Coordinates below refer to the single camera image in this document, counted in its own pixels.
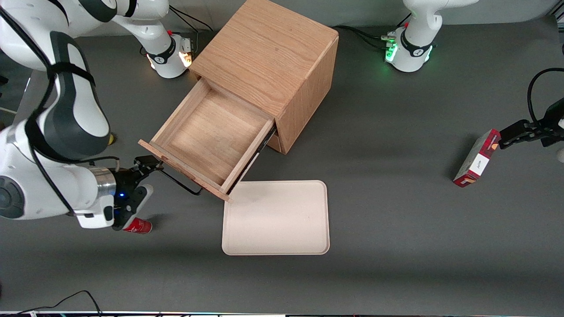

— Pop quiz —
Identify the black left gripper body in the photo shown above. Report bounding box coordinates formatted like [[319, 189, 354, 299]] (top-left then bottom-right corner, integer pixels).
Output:
[[535, 98, 564, 148]]

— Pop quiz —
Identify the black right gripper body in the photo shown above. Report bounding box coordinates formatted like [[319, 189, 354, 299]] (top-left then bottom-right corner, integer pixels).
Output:
[[114, 166, 146, 208]]

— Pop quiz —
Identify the black metal drawer handle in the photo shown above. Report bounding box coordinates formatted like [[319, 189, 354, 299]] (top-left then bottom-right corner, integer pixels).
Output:
[[158, 164, 204, 196]]

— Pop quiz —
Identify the wooden drawer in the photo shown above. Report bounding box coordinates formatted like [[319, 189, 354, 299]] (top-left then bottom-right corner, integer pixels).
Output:
[[138, 77, 277, 204]]

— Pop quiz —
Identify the black metal drawer slide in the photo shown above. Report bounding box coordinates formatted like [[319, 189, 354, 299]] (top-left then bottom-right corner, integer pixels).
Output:
[[227, 125, 278, 194]]

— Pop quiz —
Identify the wooden drawer cabinet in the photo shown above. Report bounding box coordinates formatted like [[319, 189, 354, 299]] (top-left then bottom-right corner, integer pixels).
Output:
[[189, 0, 340, 155]]

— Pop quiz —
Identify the red bottle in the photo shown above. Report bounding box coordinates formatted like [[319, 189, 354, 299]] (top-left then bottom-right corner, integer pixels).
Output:
[[122, 217, 153, 234]]

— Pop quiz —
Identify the red and white box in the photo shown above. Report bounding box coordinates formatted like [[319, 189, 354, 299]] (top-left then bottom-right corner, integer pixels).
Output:
[[453, 129, 502, 188]]

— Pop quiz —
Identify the beige rectangular tray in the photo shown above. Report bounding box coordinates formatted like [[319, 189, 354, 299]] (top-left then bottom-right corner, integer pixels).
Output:
[[222, 180, 330, 256]]

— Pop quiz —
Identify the looped black gripper cable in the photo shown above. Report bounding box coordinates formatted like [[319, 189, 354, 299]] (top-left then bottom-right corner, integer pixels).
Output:
[[527, 67, 564, 125]]

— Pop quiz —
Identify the thin black cable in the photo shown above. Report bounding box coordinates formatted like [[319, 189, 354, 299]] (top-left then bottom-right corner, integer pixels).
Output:
[[13, 290, 103, 317]]

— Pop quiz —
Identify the black right base cable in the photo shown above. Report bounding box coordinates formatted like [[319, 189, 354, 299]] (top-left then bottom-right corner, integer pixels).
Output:
[[168, 5, 215, 34]]

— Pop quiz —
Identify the black base cable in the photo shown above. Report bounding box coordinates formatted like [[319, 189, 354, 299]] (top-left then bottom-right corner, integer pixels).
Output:
[[168, 5, 215, 34], [332, 25, 397, 52]]

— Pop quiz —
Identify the black left base cable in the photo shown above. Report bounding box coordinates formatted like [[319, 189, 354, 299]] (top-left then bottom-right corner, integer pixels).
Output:
[[332, 25, 397, 52]]

